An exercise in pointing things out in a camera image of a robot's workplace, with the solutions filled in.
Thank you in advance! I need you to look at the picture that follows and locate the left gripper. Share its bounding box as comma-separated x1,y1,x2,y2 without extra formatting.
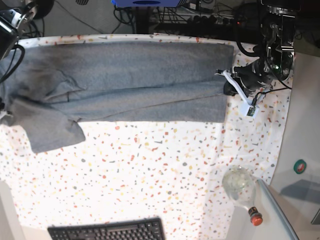
215,63,273,117

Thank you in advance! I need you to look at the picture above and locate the grey t-shirt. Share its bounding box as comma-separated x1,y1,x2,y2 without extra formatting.
0,42,234,153

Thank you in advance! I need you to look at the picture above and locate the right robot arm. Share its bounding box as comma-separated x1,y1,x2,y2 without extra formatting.
0,0,38,83

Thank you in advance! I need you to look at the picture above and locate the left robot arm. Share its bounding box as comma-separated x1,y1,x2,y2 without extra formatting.
216,0,301,118

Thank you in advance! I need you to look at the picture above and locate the clear bottle with red cap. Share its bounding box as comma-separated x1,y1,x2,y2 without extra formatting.
222,165,263,227

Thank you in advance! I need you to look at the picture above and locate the terrazzo patterned tablecloth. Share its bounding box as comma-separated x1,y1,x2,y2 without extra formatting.
0,32,297,240

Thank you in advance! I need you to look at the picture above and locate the green tape roll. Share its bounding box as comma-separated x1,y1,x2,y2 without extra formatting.
293,159,307,175

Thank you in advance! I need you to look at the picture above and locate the grey laptop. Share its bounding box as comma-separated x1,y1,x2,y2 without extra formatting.
251,180,320,240

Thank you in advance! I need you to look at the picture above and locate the blue box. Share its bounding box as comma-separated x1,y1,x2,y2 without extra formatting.
111,0,188,8

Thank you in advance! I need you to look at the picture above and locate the black keyboard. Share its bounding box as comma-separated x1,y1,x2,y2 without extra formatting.
47,217,166,240

